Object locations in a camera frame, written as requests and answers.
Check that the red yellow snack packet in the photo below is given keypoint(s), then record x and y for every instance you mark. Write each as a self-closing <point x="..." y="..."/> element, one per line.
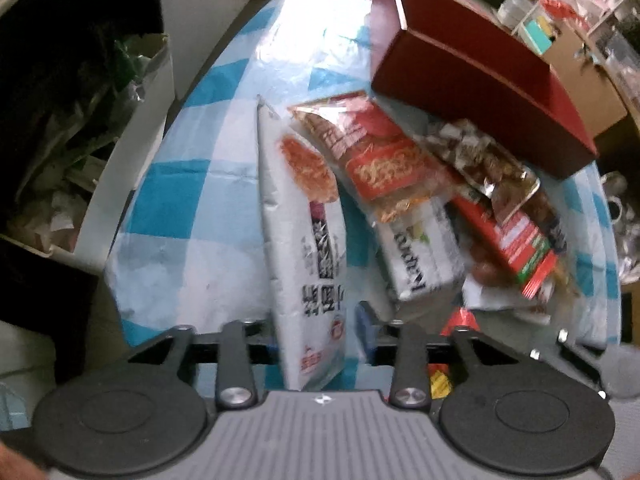
<point x="439" y="369"/>

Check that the blue white checkered tablecloth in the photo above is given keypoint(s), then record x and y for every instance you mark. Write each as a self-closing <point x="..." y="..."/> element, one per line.
<point x="191" y="250"/>

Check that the wooden cabinet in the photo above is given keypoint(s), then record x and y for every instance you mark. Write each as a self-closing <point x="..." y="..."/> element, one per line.
<point x="609" y="116"/>

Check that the red spicy strip packet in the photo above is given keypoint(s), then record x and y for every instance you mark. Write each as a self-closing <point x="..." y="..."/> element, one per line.
<point x="519" y="246"/>

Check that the white noodle snack bag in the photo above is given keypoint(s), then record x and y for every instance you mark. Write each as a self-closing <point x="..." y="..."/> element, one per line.
<point x="305" y="248"/>

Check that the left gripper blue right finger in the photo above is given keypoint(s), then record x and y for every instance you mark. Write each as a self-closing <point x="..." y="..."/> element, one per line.
<point x="376" y="338"/>

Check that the silver brown candy packet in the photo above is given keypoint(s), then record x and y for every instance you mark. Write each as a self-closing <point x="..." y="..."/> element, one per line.
<point x="508" y="185"/>

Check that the red cardboard box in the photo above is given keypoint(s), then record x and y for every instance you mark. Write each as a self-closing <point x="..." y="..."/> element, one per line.
<point x="450" y="61"/>

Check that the red orange noodle packet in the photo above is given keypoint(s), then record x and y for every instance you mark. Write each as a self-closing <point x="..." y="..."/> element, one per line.
<point x="386" y="171"/>

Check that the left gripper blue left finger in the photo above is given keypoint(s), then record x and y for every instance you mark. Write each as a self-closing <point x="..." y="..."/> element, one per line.
<point x="264" y="347"/>

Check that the white storage shelf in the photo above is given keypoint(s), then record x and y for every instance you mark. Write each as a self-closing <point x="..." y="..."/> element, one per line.
<point x="538" y="22"/>

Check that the white Kapres wafer pack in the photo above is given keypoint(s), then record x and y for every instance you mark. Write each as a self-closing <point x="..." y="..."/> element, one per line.
<point x="421" y="255"/>

